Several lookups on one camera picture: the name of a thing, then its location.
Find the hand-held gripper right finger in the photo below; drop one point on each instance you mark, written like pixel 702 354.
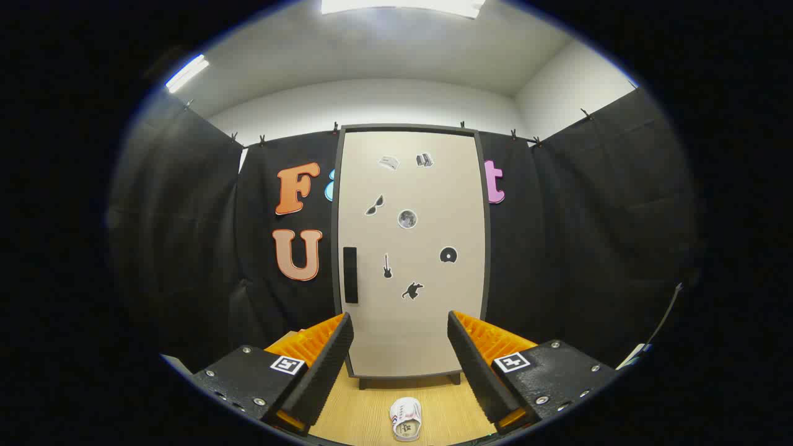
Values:
pixel 477 365

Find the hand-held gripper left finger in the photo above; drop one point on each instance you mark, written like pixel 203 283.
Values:
pixel 322 365

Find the white canvas shoe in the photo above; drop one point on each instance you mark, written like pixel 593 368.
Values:
pixel 406 416

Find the dark grey shoe cabinet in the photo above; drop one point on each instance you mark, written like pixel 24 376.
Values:
pixel 335 217

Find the white flat object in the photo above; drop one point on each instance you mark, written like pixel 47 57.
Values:
pixel 632 356

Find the black backdrop cloth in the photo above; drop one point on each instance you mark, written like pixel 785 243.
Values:
pixel 588 235

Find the ceiling tube light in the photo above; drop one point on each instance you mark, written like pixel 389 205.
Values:
pixel 186 73

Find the rectangular ceiling light panel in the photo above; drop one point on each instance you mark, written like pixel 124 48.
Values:
pixel 403 6

